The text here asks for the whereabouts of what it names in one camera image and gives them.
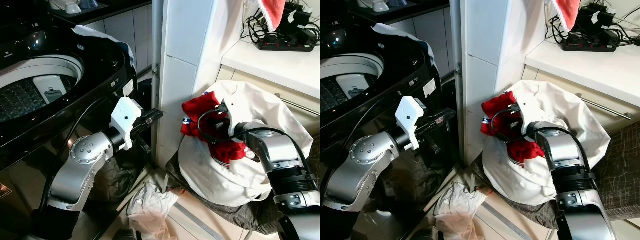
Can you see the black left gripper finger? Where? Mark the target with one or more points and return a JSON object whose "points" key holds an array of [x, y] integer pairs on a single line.
{"points": [[434, 144], [154, 116], [144, 146], [444, 119]]}

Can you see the red garment with striped trim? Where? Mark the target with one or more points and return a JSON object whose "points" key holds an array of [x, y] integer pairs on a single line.
{"points": [[196, 110], [495, 107]]}

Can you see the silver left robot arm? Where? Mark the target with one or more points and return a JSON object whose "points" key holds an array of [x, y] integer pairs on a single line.
{"points": [[80, 165], [357, 170]]}

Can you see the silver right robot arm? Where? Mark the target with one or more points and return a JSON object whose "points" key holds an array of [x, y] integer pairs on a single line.
{"points": [[287, 170], [575, 175]]}

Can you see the black top-load washing machine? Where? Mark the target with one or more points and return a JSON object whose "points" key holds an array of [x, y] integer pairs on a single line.
{"points": [[345, 125], [30, 130]]}

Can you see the white cloth laundry bag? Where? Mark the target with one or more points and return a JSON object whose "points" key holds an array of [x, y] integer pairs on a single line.
{"points": [[265, 110], [565, 105]]}

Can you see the white counter cabinet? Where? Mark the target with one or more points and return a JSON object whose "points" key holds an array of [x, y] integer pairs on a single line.
{"points": [[270, 67], [585, 67]]}

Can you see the black power strip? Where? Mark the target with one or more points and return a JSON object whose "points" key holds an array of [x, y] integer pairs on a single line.
{"points": [[285, 46], [587, 46]]}

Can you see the red towel with white trim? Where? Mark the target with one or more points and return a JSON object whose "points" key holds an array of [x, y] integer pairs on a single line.
{"points": [[567, 10], [270, 10]]}

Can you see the black power adapter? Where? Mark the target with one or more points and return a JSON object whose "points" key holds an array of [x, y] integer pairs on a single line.
{"points": [[597, 17], [297, 20]]}

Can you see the small white cup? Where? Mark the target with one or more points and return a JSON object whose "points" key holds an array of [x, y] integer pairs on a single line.
{"points": [[73, 8], [381, 6]]}

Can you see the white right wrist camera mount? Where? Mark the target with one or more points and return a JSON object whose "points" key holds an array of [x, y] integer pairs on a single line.
{"points": [[526, 114], [233, 114]]}

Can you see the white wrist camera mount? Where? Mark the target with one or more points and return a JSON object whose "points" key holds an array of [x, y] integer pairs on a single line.
{"points": [[526, 114], [125, 115], [233, 114], [409, 116]]}

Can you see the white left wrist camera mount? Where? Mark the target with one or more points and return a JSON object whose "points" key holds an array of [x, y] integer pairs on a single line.
{"points": [[409, 116], [125, 115]]}

